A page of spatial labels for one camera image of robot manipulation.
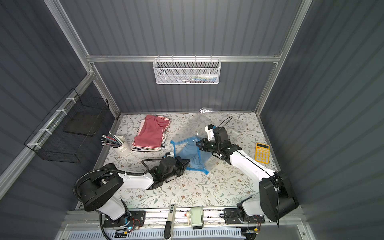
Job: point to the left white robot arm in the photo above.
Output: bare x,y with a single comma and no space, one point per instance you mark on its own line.
96,189

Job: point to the white wire mesh basket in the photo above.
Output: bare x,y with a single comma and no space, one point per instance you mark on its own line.
166,71

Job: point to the clear vacuum bag blue zipper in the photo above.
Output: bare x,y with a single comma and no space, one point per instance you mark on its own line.
193,135

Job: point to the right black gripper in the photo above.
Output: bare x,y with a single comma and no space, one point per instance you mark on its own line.
206,144

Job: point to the black wire mesh basket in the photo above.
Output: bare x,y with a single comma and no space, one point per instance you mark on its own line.
66,135

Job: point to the white mug pen holder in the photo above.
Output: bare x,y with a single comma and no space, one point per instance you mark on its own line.
124,149

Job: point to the pale green box device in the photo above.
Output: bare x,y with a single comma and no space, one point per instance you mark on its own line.
195,218

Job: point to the black white handheld tool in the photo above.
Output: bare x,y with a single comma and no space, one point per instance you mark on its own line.
169,227

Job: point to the light blue garment in bag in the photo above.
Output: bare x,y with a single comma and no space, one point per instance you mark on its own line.
187,149

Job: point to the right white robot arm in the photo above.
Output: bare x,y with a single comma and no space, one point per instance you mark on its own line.
276,195

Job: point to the yellow calculator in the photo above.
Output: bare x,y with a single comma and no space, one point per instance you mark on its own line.
262,153

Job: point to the maroon garment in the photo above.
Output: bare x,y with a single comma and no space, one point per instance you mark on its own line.
151,132

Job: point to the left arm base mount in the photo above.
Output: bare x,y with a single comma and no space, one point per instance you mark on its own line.
131,220

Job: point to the black white striped tank top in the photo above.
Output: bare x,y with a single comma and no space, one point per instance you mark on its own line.
148,149

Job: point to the markers in white basket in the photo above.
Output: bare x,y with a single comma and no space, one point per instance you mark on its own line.
203,78

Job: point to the red white striped tank top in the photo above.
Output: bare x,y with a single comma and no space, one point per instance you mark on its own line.
150,147

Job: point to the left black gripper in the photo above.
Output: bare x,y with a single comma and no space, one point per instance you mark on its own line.
181,165

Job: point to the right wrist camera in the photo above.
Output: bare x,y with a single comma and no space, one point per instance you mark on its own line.
210,132

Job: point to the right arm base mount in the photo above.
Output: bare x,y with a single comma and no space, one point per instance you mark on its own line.
234,216

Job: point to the pens in mug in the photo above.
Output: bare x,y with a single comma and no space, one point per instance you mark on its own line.
111,141

